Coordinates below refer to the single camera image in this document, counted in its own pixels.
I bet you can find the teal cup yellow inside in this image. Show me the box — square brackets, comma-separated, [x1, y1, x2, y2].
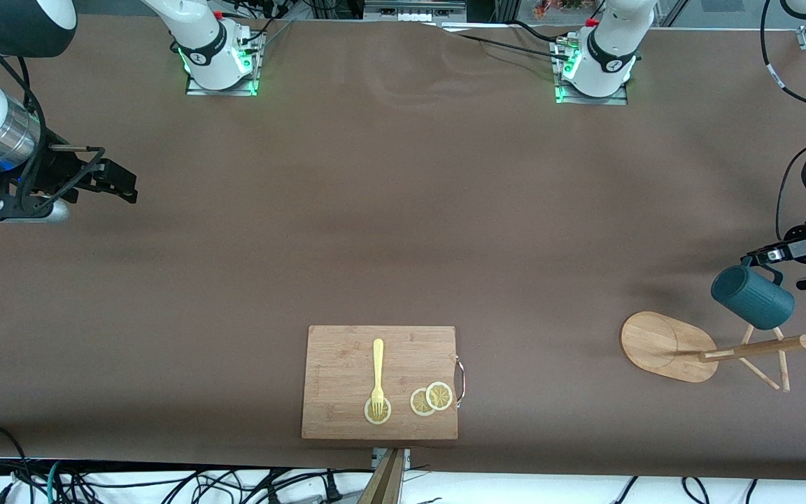
[710, 258, 796, 331]

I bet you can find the wooden mug rack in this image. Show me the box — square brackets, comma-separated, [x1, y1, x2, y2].
[620, 311, 806, 393]

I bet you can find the brown table cover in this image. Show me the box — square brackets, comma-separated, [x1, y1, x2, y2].
[0, 14, 806, 482]

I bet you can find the wooden cutting board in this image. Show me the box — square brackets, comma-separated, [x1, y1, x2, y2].
[301, 325, 467, 441]

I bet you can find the yellow plastic fork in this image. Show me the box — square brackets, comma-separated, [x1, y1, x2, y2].
[370, 339, 386, 419]

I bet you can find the grey power strip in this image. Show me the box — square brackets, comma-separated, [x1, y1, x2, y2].
[363, 0, 467, 22]

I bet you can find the lemon slice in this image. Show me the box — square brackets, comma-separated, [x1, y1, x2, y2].
[410, 387, 439, 417]
[364, 396, 393, 426]
[425, 381, 453, 412]

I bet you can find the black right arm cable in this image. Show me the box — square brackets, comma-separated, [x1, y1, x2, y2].
[0, 38, 47, 211]

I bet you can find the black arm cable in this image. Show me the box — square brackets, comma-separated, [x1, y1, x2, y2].
[760, 0, 806, 242]
[0, 38, 47, 211]

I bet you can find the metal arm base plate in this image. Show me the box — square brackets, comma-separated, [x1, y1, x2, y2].
[553, 38, 629, 106]
[185, 28, 264, 97]

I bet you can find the black base cable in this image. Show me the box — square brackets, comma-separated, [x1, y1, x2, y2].
[510, 19, 573, 45]
[458, 32, 573, 61]
[237, 15, 296, 57]

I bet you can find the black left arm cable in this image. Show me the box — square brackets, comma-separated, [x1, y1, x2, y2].
[760, 0, 806, 242]

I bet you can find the teal floor cable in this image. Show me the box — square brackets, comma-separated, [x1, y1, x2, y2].
[45, 461, 65, 504]

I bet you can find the metal post bracket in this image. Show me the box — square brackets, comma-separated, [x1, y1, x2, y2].
[372, 448, 411, 471]

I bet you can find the wooden camera post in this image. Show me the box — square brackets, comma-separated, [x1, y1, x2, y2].
[357, 448, 406, 504]

